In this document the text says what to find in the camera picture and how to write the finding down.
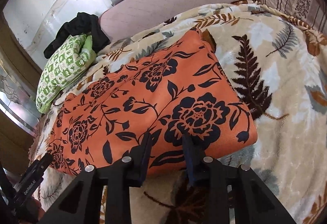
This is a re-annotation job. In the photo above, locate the orange floral garment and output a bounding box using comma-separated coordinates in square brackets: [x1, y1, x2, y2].
[47, 29, 257, 175]

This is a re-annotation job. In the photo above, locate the stained glass window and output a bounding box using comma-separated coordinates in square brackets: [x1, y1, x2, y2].
[1, 58, 41, 136]

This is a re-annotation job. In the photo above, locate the cream leaf-pattern fleece blanket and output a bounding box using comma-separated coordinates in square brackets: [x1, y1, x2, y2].
[32, 1, 326, 223]

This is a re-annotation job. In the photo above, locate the green white patterned pillow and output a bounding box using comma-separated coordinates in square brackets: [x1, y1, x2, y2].
[36, 34, 96, 114]

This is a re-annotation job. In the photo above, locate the black cloth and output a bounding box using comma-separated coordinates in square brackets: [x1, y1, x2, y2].
[43, 12, 111, 59]

